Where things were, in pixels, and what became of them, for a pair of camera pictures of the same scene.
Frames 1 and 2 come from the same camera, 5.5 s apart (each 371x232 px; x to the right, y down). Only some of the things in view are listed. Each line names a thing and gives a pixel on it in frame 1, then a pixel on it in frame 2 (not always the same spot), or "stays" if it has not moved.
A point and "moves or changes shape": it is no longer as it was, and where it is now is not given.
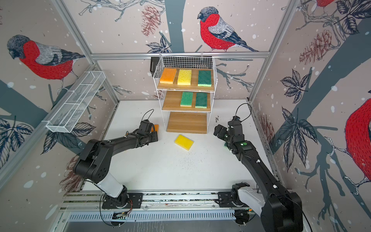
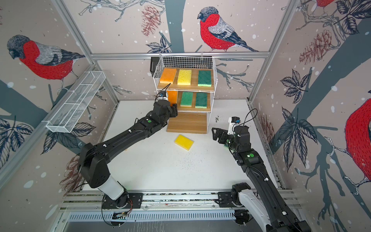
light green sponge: x=187 y=99 stays
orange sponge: x=168 y=76 stays
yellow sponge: x=183 y=142 stays
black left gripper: x=155 y=136 -> x=173 y=109
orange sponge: x=156 y=128 moves or changes shape
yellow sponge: x=184 y=77 stays
